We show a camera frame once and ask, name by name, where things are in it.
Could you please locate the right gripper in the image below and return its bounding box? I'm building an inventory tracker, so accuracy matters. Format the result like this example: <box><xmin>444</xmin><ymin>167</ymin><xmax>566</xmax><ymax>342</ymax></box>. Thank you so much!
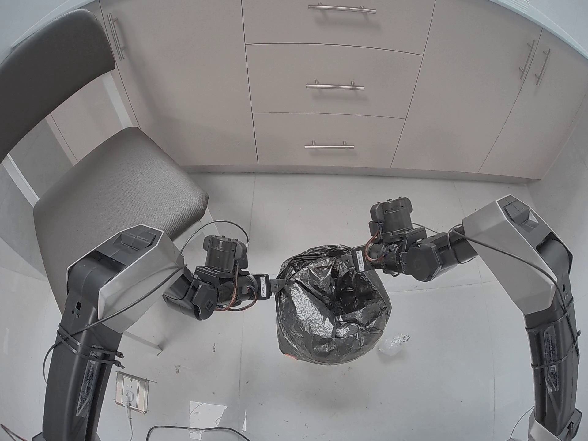
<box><xmin>352</xmin><ymin>244</ymin><xmax>394</xmax><ymax>275</ymax></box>

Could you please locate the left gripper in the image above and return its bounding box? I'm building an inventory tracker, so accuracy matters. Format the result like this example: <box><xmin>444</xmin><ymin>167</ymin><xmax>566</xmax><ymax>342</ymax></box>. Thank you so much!
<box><xmin>237</xmin><ymin>272</ymin><xmax>272</xmax><ymax>301</ymax></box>

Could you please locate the black plastic bag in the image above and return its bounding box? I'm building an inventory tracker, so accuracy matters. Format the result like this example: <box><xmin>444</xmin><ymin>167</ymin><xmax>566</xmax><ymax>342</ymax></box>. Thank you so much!
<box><xmin>275</xmin><ymin>243</ymin><xmax>391</xmax><ymax>367</ymax></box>

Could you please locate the crumpled clear wrapper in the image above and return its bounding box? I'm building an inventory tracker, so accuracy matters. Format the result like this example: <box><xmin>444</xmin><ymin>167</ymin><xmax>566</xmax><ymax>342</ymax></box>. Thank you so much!
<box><xmin>378</xmin><ymin>333</ymin><xmax>411</xmax><ymax>356</ymax></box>

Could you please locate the grey padded white chair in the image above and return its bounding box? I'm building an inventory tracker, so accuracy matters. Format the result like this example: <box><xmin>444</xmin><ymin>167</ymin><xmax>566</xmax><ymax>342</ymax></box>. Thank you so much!
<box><xmin>0</xmin><ymin>9</ymin><xmax>243</xmax><ymax>355</ymax></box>

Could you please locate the beige cabinet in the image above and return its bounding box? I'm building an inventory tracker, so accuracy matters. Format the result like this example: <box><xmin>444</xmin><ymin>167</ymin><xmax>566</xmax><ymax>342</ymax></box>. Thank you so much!
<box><xmin>9</xmin><ymin>0</ymin><xmax>588</xmax><ymax>187</ymax></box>

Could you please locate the black cable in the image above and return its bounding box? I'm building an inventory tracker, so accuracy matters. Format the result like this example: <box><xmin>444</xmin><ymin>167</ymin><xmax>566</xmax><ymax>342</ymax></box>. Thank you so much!
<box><xmin>413</xmin><ymin>222</ymin><xmax>578</xmax><ymax>339</ymax></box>
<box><xmin>147</xmin><ymin>424</ymin><xmax>251</xmax><ymax>441</ymax></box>
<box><xmin>69</xmin><ymin>220</ymin><xmax>250</xmax><ymax>336</ymax></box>

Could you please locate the white cable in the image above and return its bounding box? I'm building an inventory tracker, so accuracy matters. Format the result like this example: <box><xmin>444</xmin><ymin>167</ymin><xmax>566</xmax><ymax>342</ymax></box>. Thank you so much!
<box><xmin>120</xmin><ymin>390</ymin><xmax>137</xmax><ymax>441</ymax></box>

